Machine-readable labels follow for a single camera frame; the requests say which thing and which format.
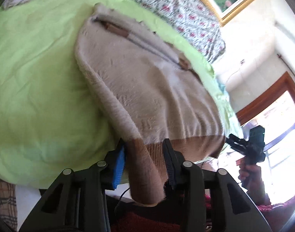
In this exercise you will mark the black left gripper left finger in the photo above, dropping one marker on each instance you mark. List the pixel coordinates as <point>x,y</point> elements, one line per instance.
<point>76,200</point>

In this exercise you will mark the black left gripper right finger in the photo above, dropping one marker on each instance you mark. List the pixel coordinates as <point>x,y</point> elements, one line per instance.
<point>210,199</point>

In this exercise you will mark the beige knit sweater brown cuffs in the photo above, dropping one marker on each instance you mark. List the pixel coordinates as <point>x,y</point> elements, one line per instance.
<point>149,92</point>

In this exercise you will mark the person's right hand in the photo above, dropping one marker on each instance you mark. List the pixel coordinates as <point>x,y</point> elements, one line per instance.
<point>255,185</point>

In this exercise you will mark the plaid checked fabric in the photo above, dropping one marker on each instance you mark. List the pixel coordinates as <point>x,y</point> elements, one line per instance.
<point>8,207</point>

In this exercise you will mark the light green bed sheet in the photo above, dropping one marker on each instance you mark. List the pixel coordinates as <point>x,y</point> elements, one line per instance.
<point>48,119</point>

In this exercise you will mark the small floral print quilt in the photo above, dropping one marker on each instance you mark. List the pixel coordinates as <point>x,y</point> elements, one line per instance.
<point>194,21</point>

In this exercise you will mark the brown wooden window frame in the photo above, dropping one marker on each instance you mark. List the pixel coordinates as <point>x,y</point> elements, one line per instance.
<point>283,84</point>

